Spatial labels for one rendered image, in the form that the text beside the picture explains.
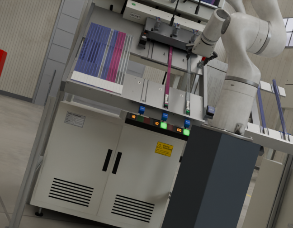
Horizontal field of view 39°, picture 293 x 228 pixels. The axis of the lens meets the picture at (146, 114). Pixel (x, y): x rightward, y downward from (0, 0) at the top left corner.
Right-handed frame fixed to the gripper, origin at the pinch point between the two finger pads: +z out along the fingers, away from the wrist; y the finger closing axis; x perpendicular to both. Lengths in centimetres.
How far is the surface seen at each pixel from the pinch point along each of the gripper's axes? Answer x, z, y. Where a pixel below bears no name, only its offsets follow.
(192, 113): 29.6, 5.9, -2.6
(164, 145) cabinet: 29.3, 39.4, 0.1
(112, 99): 35, 6, 36
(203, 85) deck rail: 7.0, 9.2, -8.0
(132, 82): 20.3, 7.5, 28.6
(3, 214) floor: 77, 67, 70
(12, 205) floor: 66, 82, 69
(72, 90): 36, 8, 54
